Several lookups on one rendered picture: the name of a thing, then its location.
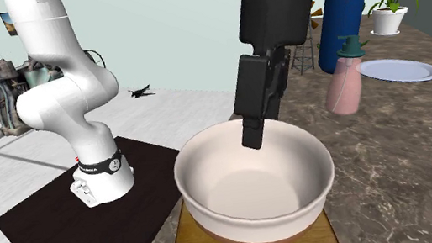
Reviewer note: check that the pink soap dispenser teal pump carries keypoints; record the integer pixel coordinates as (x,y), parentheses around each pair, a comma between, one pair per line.
(345,88)

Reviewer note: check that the rusty old machine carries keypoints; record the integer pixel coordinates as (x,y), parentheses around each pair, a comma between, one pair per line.
(6,93)

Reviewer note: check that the wall picture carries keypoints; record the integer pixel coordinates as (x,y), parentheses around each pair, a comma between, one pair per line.
(8,24)

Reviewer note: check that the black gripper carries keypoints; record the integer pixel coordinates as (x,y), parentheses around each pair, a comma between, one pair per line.
(273,19)

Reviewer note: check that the small windmill tower model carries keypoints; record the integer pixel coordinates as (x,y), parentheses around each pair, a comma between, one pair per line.
(302,60)

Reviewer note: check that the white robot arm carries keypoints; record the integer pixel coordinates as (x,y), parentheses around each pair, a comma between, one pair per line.
(69,102)

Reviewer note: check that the pale blue plate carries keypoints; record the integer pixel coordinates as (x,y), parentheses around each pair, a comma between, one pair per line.
(397,70)

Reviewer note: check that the small black toy plane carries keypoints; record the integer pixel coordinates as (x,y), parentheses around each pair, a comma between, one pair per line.
(141,92)

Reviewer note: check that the dark robot stand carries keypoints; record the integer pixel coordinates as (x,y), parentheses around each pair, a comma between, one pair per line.
(78,241)

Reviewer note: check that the white bowl with brown base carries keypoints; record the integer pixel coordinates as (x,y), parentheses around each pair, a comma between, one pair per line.
(225,194)

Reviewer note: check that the blue cylinder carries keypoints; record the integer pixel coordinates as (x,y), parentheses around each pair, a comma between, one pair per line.
(342,23)

